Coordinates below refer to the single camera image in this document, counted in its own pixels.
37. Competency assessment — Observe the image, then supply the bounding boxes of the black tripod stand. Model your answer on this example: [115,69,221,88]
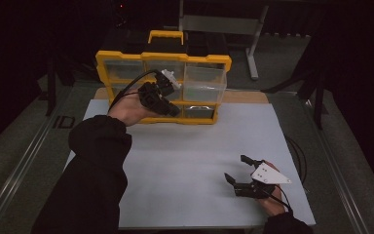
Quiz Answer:
[261,64,328,131]

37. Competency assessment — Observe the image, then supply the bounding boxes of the clear plastic drawer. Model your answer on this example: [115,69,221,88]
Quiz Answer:
[182,61,228,103]

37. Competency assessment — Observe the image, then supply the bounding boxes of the black cable loop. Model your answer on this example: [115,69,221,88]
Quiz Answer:
[284,135,310,193]

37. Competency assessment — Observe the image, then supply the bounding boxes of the black stand leg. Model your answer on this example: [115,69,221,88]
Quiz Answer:
[45,55,58,117]

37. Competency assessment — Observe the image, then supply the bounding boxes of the yellow drawer organizer cabinet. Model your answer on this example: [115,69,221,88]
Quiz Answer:
[94,29,233,126]

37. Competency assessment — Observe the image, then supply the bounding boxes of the metal floor rail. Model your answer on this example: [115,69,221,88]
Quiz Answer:
[0,87,76,234]
[300,94,371,234]

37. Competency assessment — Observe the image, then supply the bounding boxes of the person's left hand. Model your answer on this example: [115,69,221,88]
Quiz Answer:
[107,93,164,128]

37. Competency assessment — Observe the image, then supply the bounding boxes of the grey metal stand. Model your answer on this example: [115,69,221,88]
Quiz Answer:
[178,0,270,81]

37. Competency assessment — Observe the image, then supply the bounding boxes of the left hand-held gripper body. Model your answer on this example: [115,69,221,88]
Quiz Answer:
[138,68,182,113]

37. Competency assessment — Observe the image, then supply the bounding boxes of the person's right hand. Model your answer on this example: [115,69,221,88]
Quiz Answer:
[256,160,288,217]

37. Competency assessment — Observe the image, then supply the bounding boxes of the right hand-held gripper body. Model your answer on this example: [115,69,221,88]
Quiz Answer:
[234,162,292,200]

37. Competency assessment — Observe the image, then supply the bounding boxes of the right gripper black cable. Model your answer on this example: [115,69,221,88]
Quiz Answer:
[265,185,294,215]

